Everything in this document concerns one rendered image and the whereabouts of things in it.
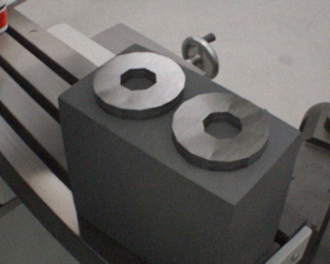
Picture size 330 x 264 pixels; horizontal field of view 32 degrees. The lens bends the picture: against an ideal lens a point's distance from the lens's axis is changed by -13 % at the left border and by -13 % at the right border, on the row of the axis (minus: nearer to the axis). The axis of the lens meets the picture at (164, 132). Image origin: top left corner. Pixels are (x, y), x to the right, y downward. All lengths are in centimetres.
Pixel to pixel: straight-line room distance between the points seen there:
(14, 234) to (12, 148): 30
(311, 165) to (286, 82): 119
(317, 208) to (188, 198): 71
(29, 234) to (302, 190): 57
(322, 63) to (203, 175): 214
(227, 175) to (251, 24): 229
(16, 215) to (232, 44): 175
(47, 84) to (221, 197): 48
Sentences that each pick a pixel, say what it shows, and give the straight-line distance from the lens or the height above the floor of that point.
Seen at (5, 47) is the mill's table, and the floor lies 94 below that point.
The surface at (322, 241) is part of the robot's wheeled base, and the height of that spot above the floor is 57.
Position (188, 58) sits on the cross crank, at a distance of 150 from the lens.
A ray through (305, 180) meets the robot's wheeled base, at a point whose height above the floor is 59.
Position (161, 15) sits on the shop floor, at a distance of 282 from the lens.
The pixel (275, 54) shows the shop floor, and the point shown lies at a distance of 264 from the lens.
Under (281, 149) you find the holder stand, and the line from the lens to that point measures 57.
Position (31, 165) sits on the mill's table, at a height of 94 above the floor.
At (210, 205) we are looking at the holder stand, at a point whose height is 111.
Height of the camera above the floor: 152
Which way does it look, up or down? 44 degrees down
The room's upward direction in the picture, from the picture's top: straight up
